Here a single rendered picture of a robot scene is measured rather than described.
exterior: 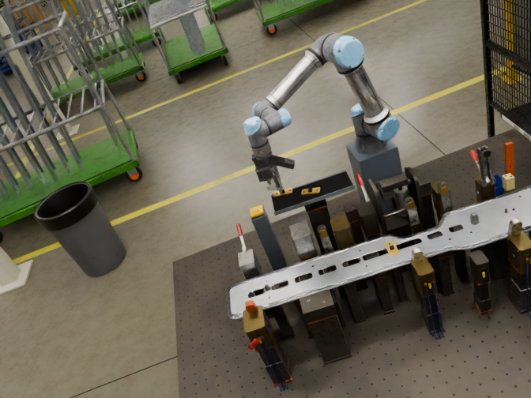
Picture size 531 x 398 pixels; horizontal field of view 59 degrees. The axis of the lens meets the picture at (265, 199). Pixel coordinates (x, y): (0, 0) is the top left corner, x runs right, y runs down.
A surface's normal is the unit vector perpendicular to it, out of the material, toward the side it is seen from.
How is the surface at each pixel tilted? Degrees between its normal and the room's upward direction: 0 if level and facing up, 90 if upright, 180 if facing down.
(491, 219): 0
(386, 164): 90
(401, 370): 0
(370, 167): 90
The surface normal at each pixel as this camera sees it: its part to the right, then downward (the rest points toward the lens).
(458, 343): -0.31, -0.77
